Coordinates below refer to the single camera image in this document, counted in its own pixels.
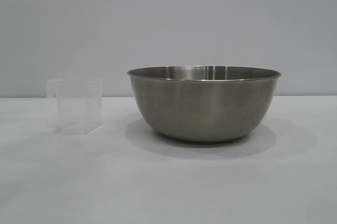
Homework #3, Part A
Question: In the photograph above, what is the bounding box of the stainless steel mixing bowl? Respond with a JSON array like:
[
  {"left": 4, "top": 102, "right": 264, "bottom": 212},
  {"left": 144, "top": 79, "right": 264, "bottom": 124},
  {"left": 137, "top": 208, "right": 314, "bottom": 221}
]
[{"left": 126, "top": 65, "right": 282, "bottom": 145}]

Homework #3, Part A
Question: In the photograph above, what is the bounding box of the clear plastic measuring cup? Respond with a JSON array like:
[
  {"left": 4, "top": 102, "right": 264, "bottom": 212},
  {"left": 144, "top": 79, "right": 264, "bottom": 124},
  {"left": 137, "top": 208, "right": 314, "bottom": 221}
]
[{"left": 46, "top": 77, "right": 103, "bottom": 136}]

